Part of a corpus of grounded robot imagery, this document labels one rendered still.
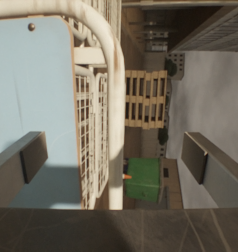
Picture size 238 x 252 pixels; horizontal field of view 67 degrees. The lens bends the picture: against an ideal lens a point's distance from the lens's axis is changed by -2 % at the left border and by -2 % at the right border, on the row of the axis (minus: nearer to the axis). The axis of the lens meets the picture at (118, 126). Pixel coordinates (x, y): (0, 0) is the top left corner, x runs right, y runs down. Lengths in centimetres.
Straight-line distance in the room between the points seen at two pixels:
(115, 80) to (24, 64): 12
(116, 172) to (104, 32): 18
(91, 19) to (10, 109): 17
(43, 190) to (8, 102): 15
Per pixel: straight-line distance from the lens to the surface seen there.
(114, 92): 23
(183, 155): 17
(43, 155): 17
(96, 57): 24
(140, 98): 401
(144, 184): 588
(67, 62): 25
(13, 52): 29
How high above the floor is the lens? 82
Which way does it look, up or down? 9 degrees down
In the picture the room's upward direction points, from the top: 93 degrees clockwise
